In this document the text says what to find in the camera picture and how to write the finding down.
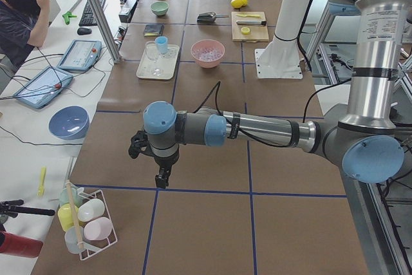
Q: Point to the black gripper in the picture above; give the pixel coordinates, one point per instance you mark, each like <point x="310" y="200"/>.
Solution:
<point x="165" y="161"/>

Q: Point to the pink bowl of ice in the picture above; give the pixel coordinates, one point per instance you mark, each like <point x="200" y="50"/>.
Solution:
<point x="208" y="53"/>

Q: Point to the metal ice scoop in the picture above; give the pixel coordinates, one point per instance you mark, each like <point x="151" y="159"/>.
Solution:
<point x="209" y="17"/>

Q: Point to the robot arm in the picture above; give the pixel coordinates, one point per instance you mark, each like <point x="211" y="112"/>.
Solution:
<point x="358" y="137"/>

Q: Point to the white cup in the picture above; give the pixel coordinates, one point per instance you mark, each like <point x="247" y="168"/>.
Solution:
<point x="92" y="209"/>

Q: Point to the pink cup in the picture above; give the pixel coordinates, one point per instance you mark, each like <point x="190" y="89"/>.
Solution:
<point x="98" y="229"/>

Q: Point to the green cup in rack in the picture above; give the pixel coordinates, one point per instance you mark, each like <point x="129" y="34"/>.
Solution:
<point x="64" y="199"/>

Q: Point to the yellow cup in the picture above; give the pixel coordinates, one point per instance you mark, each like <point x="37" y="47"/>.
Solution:
<point x="65" y="217"/>

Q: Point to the clear cup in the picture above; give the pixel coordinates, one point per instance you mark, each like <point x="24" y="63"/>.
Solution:
<point x="71" y="241"/>

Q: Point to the light blue cup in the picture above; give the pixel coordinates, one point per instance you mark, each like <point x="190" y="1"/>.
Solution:
<point x="162" y="44"/>

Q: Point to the blue bowl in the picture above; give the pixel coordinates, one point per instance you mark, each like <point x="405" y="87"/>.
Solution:
<point x="70" y="123"/>

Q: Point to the cream serving tray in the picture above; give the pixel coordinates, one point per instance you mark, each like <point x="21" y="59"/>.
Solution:
<point x="167" y="62"/>

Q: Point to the yellow plastic fork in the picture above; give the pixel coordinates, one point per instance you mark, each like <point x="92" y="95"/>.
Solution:
<point x="40" y="190"/>

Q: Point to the clear wine glass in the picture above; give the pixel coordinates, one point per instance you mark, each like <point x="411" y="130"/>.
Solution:
<point x="152" y="54"/>

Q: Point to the far teach pendant tablet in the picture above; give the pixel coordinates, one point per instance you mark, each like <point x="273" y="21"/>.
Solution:
<point x="80" y="56"/>

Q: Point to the teach pendant tablet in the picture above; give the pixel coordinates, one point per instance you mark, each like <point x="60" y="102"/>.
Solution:
<point x="80" y="56"/>
<point x="44" y="87"/>

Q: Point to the dark folded cloth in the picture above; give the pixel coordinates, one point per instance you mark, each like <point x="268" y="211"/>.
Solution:
<point x="153" y="30"/>

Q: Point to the near teach pendant tablet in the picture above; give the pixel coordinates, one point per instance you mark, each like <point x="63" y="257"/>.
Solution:
<point x="44" y="87"/>

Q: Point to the red bottle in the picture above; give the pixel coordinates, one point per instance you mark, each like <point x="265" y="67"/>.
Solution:
<point x="15" y="245"/>

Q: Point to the black computer mouse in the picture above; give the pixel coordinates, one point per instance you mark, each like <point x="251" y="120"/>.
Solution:
<point x="84" y="31"/>

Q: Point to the green bowl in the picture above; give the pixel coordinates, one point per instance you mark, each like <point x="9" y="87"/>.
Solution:
<point x="159" y="8"/>

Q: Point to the lemon half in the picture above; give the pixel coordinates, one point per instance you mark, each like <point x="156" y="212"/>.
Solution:
<point x="245" y="30"/>

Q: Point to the wooden cutting board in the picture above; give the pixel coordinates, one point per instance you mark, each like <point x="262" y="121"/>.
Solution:
<point x="257" y="33"/>

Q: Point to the silver black knife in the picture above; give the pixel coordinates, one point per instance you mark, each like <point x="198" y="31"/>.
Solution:
<point x="251" y="23"/>

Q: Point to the yellow plastic knife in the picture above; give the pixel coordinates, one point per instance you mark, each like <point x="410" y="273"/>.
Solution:
<point x="249" y="15"/>

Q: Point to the green plastic tool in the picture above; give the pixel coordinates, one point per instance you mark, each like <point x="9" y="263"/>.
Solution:
<point x="68" y="16"/>

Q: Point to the whole yellow lemon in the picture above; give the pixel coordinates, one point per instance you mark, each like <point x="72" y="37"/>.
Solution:
<point x="237" y="4"/>

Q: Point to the seated person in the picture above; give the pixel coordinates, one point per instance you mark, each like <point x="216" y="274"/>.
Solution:
<point x="24" y="26"/>

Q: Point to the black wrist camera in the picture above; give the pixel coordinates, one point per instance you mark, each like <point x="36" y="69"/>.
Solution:
<point x="139" y="143"/>

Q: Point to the white wire cup rack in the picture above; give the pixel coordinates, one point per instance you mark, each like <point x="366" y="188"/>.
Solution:
<point x="86" y="222"/>

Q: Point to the wooden rack handle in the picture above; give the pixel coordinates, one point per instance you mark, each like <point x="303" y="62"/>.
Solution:
<point x="80" y="243"/>

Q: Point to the black tripod handle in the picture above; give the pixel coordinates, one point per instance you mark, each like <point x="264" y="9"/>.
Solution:
<point x="13" y="208"/>

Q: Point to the aluminium frame post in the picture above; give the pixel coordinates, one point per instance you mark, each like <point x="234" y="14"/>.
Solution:
<point x="105" y="31"/>

